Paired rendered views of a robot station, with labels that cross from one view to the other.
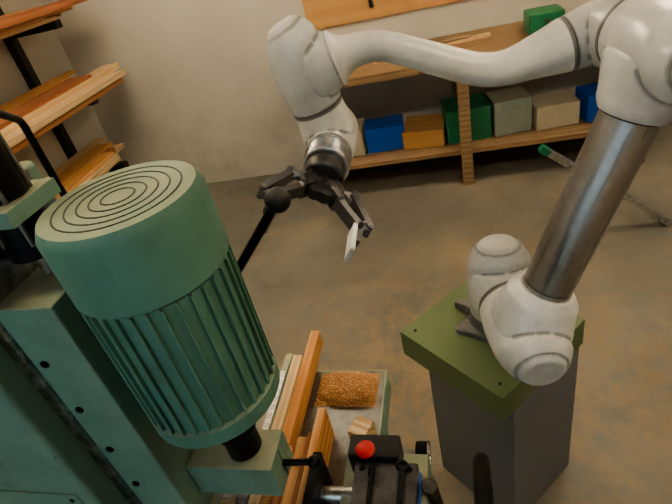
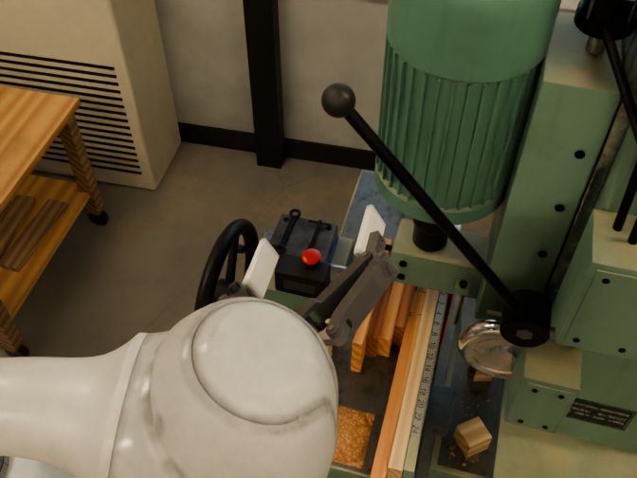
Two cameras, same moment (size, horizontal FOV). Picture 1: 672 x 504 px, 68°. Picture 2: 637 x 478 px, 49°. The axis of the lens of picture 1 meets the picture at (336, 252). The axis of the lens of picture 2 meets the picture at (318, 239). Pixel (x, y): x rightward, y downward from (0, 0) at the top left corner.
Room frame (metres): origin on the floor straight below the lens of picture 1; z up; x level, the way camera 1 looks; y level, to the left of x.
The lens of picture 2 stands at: (1.16, 0.02, 1.85)
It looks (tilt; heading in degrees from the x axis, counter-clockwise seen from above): 49 degrees down; 178
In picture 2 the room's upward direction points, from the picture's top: straight up
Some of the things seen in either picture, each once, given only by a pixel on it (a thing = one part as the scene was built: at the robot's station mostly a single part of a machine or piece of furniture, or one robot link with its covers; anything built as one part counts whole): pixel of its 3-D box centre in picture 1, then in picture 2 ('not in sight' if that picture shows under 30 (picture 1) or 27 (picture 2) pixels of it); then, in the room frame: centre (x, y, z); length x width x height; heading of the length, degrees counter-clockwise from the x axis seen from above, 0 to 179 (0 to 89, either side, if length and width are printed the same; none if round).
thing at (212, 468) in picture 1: (242, 462); (438, 263); (0.50, 0.22, 1.03); 0.14 x 0.07 x 0.09; 73
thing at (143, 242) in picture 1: (175, 308); (457, 82); (0.49, 0.20, 1.35); 0.18 x 0.18 x 0.31
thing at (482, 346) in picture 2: not in sight; (502, 349); (0.65, 0.29, 1.02); 0.12 x 0.03 x 0.12; 73
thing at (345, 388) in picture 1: (346, 385); (326, 426); (0.70, 0.05, 0.91); 0.12 x 0.09 x 0.03; 73
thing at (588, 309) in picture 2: not in sight; (614, 287); (0.70, 0.36, 1.23); 0.09 x 0.08 x 0.15; 73
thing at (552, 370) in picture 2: not in sight; (542, 378); (0.69, 0.33, 1.02); 0.09 x 0.07 x 0.12; 163
